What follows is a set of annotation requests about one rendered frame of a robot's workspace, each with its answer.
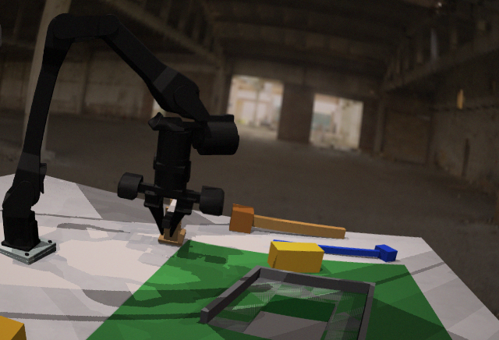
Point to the green putting mat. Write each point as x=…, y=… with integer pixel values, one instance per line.
x=168, y=305

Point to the red putter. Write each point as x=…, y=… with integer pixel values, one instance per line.
x=167, y=219

